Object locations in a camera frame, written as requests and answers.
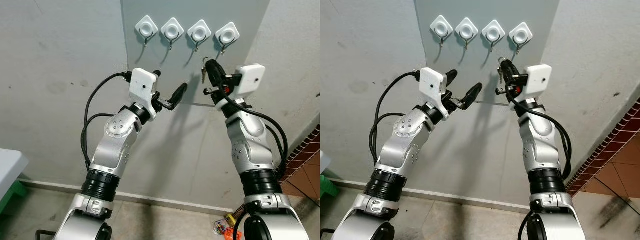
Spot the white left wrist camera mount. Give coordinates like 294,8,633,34
129,68,160,117
419,67,449,118

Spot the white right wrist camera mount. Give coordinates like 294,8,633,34
215,64,266,109
515,64,553,109

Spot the grey wall panel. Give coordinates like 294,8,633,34
120,0,272,108
414,0,561,107

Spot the white square wall hook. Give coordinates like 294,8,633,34
508,22,534,55
214,21,241,56
160,17,186,51
135,15,159,48
187,19,213,52
481,19,506,52
430,15,454,48
455,17,480,50

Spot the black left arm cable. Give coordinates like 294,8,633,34
369,71,420,163
81,71,133,171

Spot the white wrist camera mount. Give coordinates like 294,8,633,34
419,67,449,118
515,64,553,109
215,64,266,109
129,68,160,117

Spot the green plastic stool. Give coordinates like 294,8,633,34
320,175,339,198
0,181,28,216

